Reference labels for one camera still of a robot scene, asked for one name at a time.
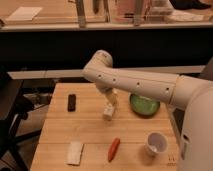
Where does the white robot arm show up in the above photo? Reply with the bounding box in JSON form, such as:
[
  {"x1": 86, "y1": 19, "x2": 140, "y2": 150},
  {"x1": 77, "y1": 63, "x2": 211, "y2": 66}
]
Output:
[{"x1": 83, "y1": 50, "x2": 213, "y2": 171}]

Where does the green bowl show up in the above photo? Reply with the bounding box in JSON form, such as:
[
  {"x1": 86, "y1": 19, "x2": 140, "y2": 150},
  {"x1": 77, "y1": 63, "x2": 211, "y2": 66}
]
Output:
[{"x1": 129, "y1": 94, "x2": 160, "y2": 118}]

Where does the white bottle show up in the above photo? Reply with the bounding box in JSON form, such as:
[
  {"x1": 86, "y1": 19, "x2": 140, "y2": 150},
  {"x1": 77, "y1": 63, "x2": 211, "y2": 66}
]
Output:
[{"x1": 103, "y1": 104, "x2": 116, "y2": 121}]

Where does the white paper sheet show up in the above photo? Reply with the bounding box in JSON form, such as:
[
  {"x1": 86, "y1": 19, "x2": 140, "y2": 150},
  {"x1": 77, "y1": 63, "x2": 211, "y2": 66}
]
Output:
[{"x1": 6, "y1": 7, "x2": 42, "y2": 21}]

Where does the black eraser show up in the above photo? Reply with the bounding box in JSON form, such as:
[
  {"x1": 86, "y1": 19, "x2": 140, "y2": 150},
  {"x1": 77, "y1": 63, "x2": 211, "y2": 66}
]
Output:
[{"x1": 68, "y1": 94, "x2": 76, "y2": 112}]

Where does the orange carrot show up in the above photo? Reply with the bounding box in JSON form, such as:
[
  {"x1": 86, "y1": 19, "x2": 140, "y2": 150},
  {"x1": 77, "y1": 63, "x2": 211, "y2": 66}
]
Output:
[{"x1": 108, "y1": 138, "x2": 120, "y2": 162}]

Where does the black office chair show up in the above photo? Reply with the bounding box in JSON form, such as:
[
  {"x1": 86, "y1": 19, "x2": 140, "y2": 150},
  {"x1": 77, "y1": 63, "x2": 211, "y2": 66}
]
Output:
[{"x1": 0, "y1": 71, "x2": 41, "y2": 171}]

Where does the white sponge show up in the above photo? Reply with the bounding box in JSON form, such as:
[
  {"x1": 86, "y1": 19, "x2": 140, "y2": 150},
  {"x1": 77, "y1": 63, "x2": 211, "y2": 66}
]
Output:
[{"x1": 67, "y1": 141, "x2": 84, "y2": 165}]

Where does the white cup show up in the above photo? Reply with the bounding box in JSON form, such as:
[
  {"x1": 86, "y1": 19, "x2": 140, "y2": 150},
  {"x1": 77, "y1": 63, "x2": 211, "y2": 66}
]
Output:
[{"x1": 145, "y1": 132, "x2": 168, "y2": 157}]

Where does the long white rail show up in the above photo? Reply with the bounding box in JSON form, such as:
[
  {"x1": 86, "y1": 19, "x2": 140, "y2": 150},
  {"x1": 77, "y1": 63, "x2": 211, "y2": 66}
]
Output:
[{"x1": 8, "y1": 65, "x2": 204, "y2": 79}]

